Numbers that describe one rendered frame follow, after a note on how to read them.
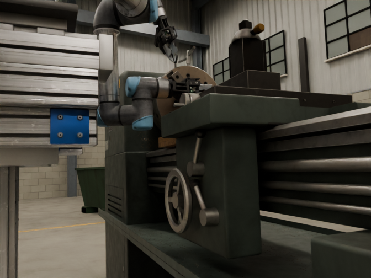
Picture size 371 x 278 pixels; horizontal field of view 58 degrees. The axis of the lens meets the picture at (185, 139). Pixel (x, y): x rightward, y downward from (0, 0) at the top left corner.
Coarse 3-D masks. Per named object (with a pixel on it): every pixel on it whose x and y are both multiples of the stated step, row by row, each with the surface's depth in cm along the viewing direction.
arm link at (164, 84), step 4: (160, 80) 122; (164, 80) 123; (160, 84) 121; (164, 84) 122; (168, 84) 123; (160, 88) 121; (164, 88) 122; (168, 88) 123; (160, 92) 122; (164, 92) 122; (168, 92) 123; (160, 96) 123; (164, 96) 124
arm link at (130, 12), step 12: (120, 0) 104; (132, 0) 108; (144, 0) 113; (156, 0) 123; (120, 12) 116; (132, 12) 114; (144, 12) 116; (156, 12) 121; (120, 24) 123; (132, 24) 124
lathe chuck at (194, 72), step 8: (168, 72) 149; (184, 72) 148; (192, 72) 150; (200, 72) 151; (200, 80) 151; (208, 80) 152; (160, 104) 142; (168, 104) 144; (160, 112) 142; (168, 112) 144; (160, 120) 146
